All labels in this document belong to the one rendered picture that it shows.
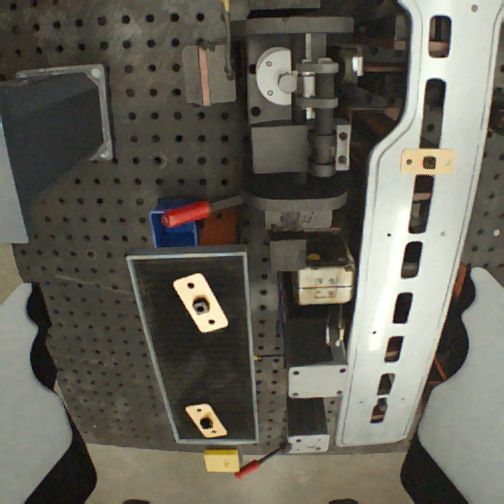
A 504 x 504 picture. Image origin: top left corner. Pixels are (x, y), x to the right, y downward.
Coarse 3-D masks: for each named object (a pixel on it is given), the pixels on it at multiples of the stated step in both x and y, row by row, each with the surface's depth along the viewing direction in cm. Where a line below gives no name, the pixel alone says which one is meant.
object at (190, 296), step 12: (192, 276) 46; (180, 288) 47; (192, 288) 47; (204, 288) 47; (192, 300) 48; (204, 300) 47; (216, 300) 48; (192, 312) 49; (204, 312) 48; (216, 312) 49; (204, 324) 50; (216, 324) 50
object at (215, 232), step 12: (240, 204) 90; (216, 216) 85; (228, 216) 85; (240, 216) 92; (204, 228) 81; (216, 228) 80; (228, 228) 80; (240, 228) 92; (204, 240) 76; (216, 240) 76; (228, 240) 76; (240, 240) 91
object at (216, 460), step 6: (204, 450) 67; (210, 450) 67; (216, 450) 67; (222, 450) 66; (228, 450) 66; (234, 450) 66; (204, 456) 66; (210, 456) 66; (216, 456) 66; (222, 456) 66; (228, 456) 66; (234, 456) 66; (210, 462) 67; (216, 462) 67; (222, 462) 67; (228, 462) 67; (234, 462) 67; (210, 468) 68; (216, 468) 68; (222, 468) 68; (228, 468) 68; (234, 468) 68
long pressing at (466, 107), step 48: (432, 0) 44; (480, 0) 43; (480, 48) 46; (480, 96) 50; (384, 144) 54; (480, 144) 54; (384, 192) 58; (432, 192) 58; (384, 240) 62; (432, 240) 62; (384, 288) 66; (432, 288) 66; (384, 336) 72; (432, 336) 72; (336, 432) 87; (384, 432) 88
